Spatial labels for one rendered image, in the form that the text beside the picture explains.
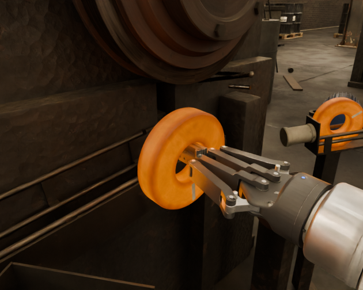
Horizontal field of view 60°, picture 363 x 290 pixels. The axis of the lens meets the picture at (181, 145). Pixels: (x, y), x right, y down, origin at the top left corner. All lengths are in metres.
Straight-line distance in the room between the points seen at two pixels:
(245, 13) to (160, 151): 0.37
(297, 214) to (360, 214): 0.06
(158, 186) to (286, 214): 0.17
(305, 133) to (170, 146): 0.66
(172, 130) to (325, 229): 0.21
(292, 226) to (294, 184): 0.04
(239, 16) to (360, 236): 0.47
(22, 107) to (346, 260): 0.54
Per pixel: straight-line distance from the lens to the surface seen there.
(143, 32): 0.58
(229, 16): 0.65
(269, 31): 3.43
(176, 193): 0.46
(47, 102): 0.64
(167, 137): 0.41
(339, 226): 0.32
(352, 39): 9.56
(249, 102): 0.88
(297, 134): 1.00
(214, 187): 0.37
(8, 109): 0.63
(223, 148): 0.45
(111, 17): 0.56
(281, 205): 0.34
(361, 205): 0.33
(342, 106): 1.05
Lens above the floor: 1.04
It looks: 24 degrees down
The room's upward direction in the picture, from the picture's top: straight up
